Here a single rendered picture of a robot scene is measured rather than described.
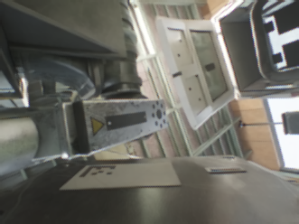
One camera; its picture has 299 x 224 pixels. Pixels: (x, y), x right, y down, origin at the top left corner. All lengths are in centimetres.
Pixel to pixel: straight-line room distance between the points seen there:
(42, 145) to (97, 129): 8
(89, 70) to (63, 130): 16
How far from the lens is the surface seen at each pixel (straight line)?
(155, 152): 302
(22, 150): 28
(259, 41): 81
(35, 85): 543
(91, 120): 24
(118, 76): 42
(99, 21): 38
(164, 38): 182
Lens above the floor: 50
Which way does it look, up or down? 55 degrees up
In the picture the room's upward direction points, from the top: 101 degrees counter-clockwise
